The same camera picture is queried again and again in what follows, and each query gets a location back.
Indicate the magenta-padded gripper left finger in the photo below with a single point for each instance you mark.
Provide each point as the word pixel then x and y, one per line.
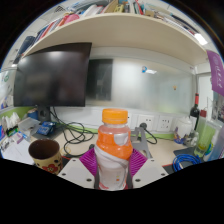
pixel 75 171

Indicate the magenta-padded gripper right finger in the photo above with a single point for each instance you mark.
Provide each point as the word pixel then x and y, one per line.
pixel 150 171

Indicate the orange-capped drink bottle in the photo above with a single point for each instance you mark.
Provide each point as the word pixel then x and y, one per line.
pixel 113 143

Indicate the black desk mat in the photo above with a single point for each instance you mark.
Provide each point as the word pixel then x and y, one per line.
pixel 66 161

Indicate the grey metal laptop stand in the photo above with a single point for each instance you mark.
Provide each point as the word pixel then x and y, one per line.
pixel 141 143

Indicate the floral patterned mug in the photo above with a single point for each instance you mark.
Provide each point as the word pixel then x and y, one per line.
pixel 46 160

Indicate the dark blue mat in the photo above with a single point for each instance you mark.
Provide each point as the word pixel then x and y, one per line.
pixel 181 151

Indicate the blue circuit board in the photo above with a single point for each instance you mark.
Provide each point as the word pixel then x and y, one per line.
pixel 46 128

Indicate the white jar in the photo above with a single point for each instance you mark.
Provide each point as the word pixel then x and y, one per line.
pixel 184 127

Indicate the white paper sheet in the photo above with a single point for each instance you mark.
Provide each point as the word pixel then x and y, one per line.
pixel 15 153

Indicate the clear plastic box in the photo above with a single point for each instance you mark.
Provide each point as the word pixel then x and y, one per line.
pixel 28 126

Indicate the dark wine bottle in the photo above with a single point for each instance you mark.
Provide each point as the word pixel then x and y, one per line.
pixel 195 110

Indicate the white tissue pack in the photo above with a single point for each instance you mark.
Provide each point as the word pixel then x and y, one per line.
pixel 10 121

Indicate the group photo poster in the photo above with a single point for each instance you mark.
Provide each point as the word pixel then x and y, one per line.
pixel 218 110

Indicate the black computer monitor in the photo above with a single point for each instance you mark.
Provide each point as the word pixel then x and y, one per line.
pixel 53 76

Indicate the purple pennant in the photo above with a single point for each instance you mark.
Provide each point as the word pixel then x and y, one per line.
pixel 217 73

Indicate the white shelf with books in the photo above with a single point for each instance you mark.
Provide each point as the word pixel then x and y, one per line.
pixel 116 33

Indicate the white wall socket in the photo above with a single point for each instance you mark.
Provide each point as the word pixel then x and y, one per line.
pixel 146 122
pixel 165 123
pixel 132 120

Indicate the dark wall panel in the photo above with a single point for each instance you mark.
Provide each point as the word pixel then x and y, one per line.
pixel 100 80

